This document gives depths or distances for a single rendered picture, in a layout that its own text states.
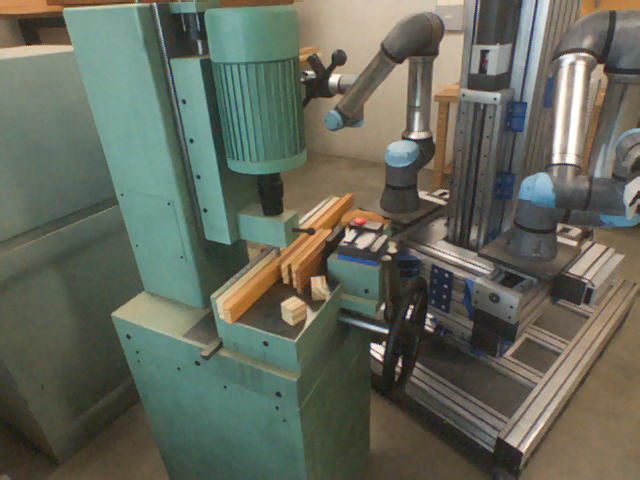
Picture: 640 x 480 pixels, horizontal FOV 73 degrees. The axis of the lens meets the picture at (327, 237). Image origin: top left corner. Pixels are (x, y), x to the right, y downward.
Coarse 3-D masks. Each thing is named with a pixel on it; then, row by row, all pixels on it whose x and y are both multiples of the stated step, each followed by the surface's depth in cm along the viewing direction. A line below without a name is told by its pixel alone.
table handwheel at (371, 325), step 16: (416, 288) 95; (400, 304) 91; (416, 304) 106; (336, 320) 108; (352, 320) 106; (368, 320) 105; (400, 320) 90; (416, 320) 113; (384, 336) 103; (400, 336) 89; (416, 336) 99; (384, 352) 90; (416, 352) 112; (384, 368) 90; (384, 384) 92; (400, 384) 103
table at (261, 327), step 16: (272, 288) 106; (288, 288) 105; (336, 288) 105; (256, 304) 100; (272, 304) 100; (320, 304) 99; (336, 304) 106; (352, 304) 106; (368, 304) 103; (224, 320) 96; (240, 320) 95; (256, 320) 95; (272, 320) 95; (304, 320) 95; (320, 320) 98; (224, 336) 99; (240, 336) 96; (256, 336) 94; (272, 336) 91; (288, 336) 90; (304, 336) 92; (272, 352) 94; (288, 352) 91; (304, 352) 94
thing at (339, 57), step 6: (336, 54) 92; (342, 54) 92; (336, 60) 93; (342, 60) 93; (330, 66) 95; (324, 72) 96; (330, 72) 96; (324, 78) 97; (318, 84) 98; (312, 90) 99; (318, 90) 99; (306, 96) 101; (312, 96) 100; (306, 102) 101
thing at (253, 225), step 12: (252, 204) 109; (240, 216) 104; (252, 216) 103; (264, 216) 102; (276, 216) 102; (288, 216) 102; (240, 228) 106; (252, 228) 104; (264, 228) 102; (276, 228) 101; (288, 228) 101; (252, 240) 106; (264, 240) 104; (276, 240) 102; (288, 240) 102
